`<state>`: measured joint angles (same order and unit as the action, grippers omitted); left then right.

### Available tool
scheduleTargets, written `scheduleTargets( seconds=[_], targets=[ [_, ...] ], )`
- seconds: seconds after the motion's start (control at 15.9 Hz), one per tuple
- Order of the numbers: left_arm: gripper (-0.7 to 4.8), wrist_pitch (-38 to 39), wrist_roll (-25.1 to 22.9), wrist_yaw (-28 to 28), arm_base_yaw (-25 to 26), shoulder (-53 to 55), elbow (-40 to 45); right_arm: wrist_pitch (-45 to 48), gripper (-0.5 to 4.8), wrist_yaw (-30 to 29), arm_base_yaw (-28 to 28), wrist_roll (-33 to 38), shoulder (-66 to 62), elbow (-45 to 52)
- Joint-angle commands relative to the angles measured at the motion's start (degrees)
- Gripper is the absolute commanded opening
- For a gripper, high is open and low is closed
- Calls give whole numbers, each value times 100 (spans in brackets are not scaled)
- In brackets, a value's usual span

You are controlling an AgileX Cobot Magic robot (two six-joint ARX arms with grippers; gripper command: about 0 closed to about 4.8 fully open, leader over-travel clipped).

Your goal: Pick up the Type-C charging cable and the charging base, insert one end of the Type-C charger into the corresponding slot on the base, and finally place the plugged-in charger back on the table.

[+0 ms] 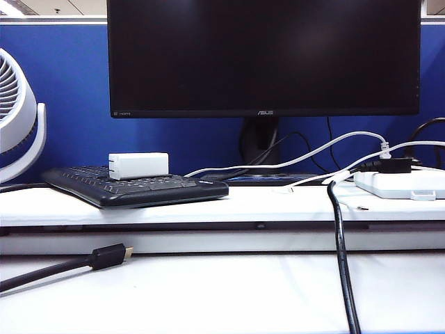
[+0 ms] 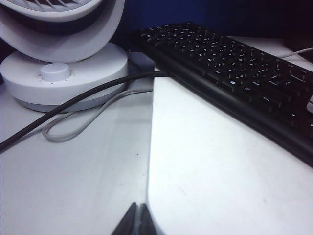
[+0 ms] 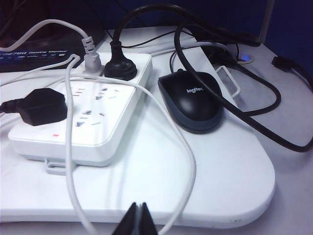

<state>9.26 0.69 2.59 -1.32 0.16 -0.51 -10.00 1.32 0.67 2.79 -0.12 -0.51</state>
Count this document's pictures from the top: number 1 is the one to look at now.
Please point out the white charging base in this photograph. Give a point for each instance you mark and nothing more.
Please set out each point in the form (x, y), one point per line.
(139, 166)

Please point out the black monitor stand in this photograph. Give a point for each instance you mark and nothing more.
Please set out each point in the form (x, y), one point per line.
(259, 139)

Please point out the black ASUS monitor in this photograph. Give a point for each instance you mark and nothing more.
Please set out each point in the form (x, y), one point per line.
(264, 52)

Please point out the dark glossy monitor base plate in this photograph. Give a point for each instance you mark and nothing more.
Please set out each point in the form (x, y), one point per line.
(264, 179)

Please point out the black keyboard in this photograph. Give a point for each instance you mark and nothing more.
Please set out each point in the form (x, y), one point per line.
(139, 195)

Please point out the white desk fan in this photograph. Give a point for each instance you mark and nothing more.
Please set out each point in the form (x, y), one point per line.
(17, 115)

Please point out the white power strip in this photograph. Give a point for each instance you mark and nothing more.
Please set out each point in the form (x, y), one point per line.
(389, 184)

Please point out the black plug adapter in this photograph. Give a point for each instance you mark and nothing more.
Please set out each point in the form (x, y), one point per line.
(396, 165)

